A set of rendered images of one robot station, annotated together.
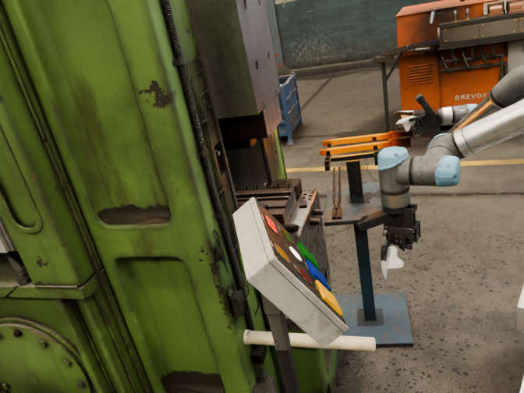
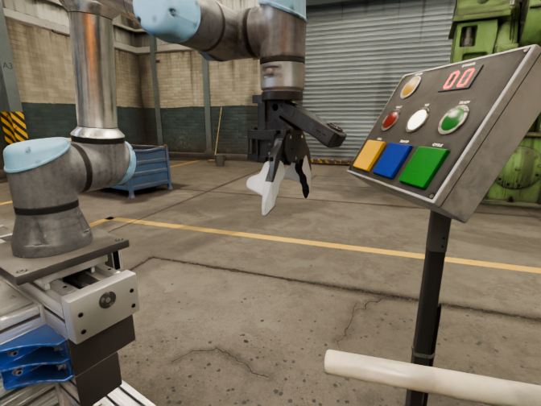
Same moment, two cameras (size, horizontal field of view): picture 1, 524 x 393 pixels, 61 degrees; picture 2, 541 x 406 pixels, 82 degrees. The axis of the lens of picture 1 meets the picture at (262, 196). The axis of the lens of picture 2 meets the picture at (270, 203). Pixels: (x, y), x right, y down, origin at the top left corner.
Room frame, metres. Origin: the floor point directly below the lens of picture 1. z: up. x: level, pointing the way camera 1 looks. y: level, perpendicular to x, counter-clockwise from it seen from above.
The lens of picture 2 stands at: (1.61, -0.43, 1.09)
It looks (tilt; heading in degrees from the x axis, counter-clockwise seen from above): 15 degrees down; 173
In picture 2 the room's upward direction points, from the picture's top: straight up
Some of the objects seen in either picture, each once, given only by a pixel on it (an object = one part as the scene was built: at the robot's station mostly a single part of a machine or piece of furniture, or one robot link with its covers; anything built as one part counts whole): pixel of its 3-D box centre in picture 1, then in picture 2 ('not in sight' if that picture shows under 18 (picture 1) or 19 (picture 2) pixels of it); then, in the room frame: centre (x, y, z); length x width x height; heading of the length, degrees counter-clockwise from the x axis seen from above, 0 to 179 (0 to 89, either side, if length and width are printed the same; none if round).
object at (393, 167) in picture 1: (394, 170); (280, 28); (1.05, -0.35, 1.23); 0.09 x 0.08 x 0.11; 58
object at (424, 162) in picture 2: (307, 256); (423, 167); (1.09, -0.09, 1.01); 0.07 x 0.05 x 0.07; 4
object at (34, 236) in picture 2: not in sight; (51, 223); (0.90, -0.84, 0.87); 0.15 x 0.15 x 0.10
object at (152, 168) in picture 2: not in sight; (125, 167); (-3.67, -2.15, 0.36); 1.20 x 0.80 x 0.72; 53
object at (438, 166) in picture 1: (435, 168); (225, 34); (1.01, -0.44, 1.23); 0.11 x 0.11 x 0.08; 58
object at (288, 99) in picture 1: (249, 111); not in sight; (5.73, -0.07, 0.36); 1.20 x 0.80 x 0.72; 70
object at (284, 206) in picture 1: (238, 208); not in sight; (1.61, 0.10, 0.96); 0.42 x 0.20 x 0.09; 69
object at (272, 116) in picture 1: (218, 121); not in sight; (1.61, 0.10, 1.32); 0.42 x 0.20 x 0.10; 69
